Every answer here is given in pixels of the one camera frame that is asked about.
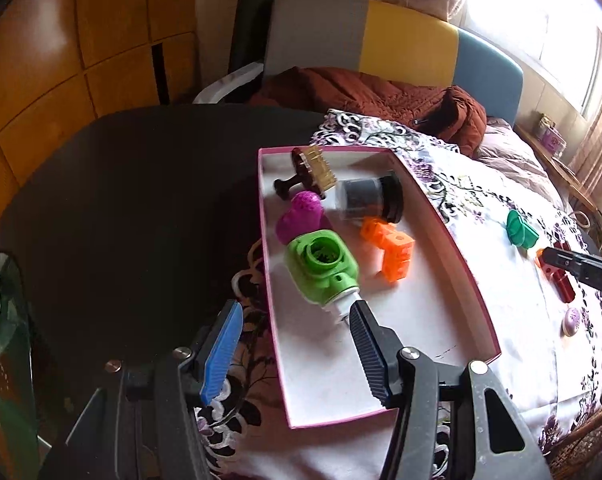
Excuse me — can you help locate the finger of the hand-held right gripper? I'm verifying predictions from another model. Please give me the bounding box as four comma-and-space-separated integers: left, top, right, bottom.
541, 241, 602, 301

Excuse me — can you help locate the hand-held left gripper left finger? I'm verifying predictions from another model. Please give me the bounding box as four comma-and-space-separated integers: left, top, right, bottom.
38, 300, 244, 480

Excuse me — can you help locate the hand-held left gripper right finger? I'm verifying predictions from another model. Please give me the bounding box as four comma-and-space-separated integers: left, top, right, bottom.
348, 300, 552, 480

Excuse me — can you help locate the red metal can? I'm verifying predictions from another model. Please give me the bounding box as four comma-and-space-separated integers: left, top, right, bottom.
548, 265, 578, 304

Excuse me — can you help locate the small purple round lid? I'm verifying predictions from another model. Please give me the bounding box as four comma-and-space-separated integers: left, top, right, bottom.
562, 306, 584, 337

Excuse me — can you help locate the pink cardboard box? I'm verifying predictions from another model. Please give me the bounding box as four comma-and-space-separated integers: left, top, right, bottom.
257, 146, 502, 430

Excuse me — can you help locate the dark green plastic holder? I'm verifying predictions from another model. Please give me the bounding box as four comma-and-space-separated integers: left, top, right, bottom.
506, 208, 540, 249

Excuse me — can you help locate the light green plug-in device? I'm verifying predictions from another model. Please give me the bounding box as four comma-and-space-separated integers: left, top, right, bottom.
284, 229, 364, 323

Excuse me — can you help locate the orange block toy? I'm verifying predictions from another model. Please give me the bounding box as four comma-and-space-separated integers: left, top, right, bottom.
359, 216, 416, 283

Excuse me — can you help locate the purple perforated silicone toy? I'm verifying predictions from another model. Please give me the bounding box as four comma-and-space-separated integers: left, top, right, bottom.
275, 190, 332, 247

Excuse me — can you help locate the grey jar with black lid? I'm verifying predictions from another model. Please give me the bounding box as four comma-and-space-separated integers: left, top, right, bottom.
335, 170, 406, 225

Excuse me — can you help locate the brown wooden peg brush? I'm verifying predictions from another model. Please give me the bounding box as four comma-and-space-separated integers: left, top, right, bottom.
273, 145, 338, 203

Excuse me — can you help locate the white floral embroidered tablecloth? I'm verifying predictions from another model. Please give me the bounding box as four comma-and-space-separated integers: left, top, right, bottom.
193, 108, 602, 480

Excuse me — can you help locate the wooden side table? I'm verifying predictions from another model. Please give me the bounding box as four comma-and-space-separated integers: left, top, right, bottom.
513, 122, 602, 261

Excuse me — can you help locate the pink quilt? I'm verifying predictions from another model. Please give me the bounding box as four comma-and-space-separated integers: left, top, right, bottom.
473, 117, 566, 211

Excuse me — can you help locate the patterned beige curtain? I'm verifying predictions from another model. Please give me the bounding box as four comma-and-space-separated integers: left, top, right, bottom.
568, 60, 602, 211

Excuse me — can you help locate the purple tin box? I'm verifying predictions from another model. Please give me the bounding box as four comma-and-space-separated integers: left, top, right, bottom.
533, 115, 568, 158

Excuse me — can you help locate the brown wicker seat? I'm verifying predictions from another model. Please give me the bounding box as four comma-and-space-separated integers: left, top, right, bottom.
551, 410, 602, 471

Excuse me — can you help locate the green plastic bag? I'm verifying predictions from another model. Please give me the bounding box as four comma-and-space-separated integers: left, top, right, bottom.
0, 252, 36, 480

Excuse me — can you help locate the window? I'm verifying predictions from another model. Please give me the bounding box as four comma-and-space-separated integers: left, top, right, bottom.
461, 0, 602, 121

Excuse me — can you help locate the brown quilted blanket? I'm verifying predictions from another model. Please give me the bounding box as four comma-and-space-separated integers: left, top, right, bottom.
248, 66, 488, 157

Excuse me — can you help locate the white chair armrest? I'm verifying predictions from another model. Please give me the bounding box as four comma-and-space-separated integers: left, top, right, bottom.
193, 61, 265, 105

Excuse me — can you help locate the grey yellow blue headboard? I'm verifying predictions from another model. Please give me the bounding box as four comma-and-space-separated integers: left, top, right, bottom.
263, 0, 525, 128

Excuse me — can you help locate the black rolled mat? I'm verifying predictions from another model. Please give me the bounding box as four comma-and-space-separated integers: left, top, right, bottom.
228, 0, 282, 78

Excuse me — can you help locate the wooden wardrobe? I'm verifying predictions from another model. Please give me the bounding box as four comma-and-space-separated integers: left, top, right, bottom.
0, 0, 202, 201

